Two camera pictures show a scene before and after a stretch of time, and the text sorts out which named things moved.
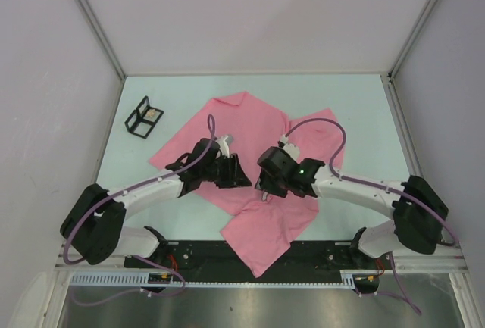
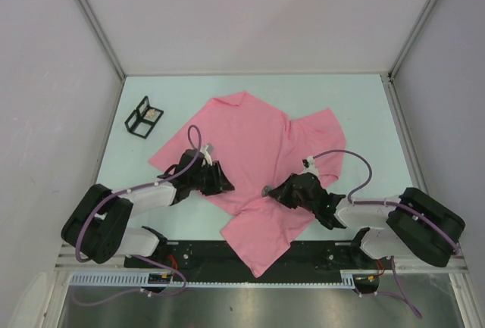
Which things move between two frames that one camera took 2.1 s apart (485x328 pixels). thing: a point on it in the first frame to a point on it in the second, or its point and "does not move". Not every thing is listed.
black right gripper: x=264 y=183 to x=281 y=192
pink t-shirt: x=259 y=228 does not move
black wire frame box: x=143 y=120 does not move
